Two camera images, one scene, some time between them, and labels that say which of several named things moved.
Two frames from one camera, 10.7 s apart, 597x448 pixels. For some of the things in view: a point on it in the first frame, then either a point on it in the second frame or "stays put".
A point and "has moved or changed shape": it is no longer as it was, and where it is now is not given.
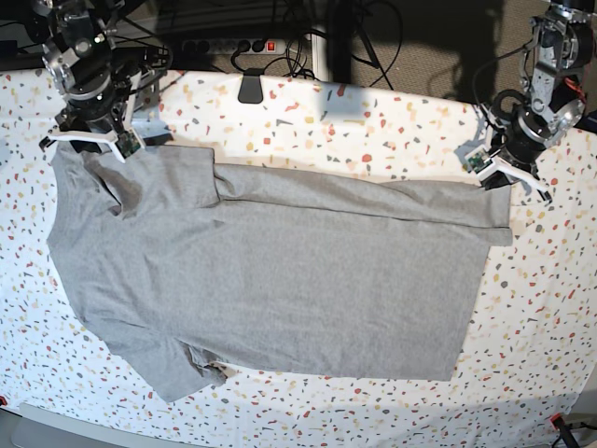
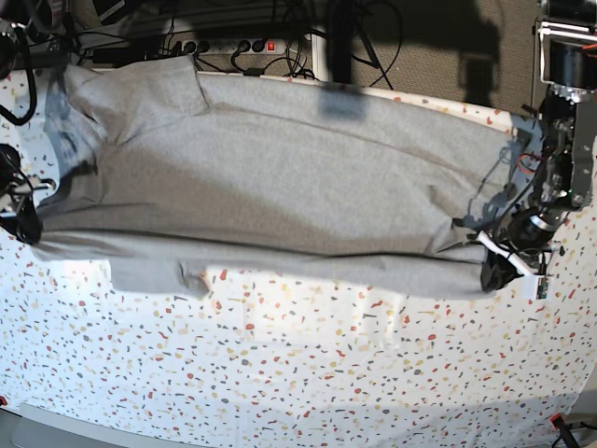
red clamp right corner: x=557 y=421 stays put
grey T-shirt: x=188 y=267 has moved or changed shape
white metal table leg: x=319 y=57 stays put
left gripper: x=114 y=111 → x=17 y=210
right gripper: x=526 y=138 → x=529 y=235
